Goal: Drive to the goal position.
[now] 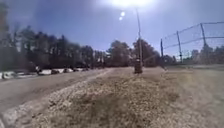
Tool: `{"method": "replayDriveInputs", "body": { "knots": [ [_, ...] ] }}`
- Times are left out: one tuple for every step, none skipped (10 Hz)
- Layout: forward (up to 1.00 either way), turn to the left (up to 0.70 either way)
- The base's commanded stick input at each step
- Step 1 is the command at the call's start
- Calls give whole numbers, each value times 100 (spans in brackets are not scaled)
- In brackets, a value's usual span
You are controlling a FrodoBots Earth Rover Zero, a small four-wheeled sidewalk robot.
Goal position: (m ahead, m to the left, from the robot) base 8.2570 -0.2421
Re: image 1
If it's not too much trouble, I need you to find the tall thin pole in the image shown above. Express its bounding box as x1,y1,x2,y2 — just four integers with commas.
133,8,144,75

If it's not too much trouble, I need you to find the dry grass ground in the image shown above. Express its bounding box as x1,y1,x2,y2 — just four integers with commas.
19,66,224,128

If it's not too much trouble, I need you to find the row of dark trees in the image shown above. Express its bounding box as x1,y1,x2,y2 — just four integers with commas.
0,28,224,69

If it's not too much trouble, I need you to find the grey asphalt road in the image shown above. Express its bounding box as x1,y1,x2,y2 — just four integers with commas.
0,68,111,113

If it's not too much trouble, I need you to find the pale kerb strip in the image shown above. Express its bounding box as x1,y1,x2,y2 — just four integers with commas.
0,68,114,128

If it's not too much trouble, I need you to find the tall chain-link fence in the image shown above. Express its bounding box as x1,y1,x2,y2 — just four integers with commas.
159,21,224,69

